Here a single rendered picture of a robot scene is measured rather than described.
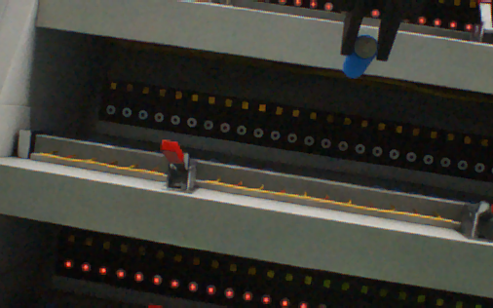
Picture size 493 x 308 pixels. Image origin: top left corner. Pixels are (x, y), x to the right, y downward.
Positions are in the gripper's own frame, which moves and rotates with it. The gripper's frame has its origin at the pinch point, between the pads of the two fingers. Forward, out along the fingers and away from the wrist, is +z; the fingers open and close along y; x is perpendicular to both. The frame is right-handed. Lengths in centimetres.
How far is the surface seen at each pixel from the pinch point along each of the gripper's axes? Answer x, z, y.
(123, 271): 13.0, 32.4, 20.1
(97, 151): 4.5, 19.9, 22.3
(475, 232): 6.9, 18.9, -13.8
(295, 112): -8.2, 28.4, 3.9
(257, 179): 4.8, 19.9, 6.6
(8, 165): 8.9, 16.0, 28.3
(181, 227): 11.4, 17.3, 12.1
